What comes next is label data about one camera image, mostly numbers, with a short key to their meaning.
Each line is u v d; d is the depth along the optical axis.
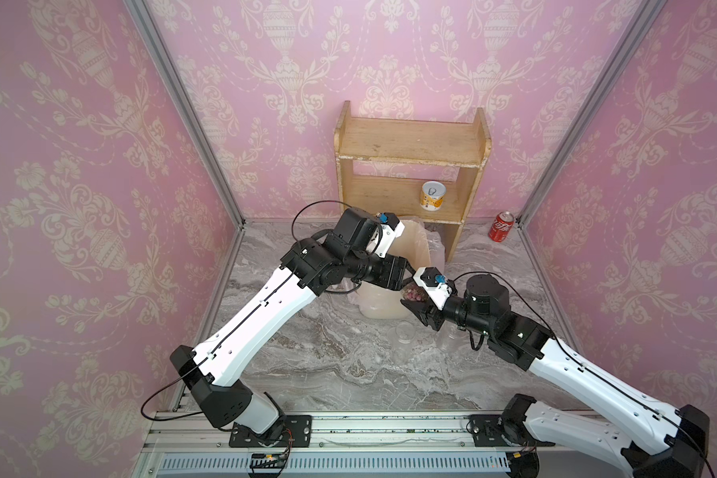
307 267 0.44
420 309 0.61
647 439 0.40
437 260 0.82
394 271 0.56
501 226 1.08
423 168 1.06
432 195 0.92
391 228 0.58
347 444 0.73
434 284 0.57
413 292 0.67
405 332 0.92
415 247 0.85
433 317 0.60
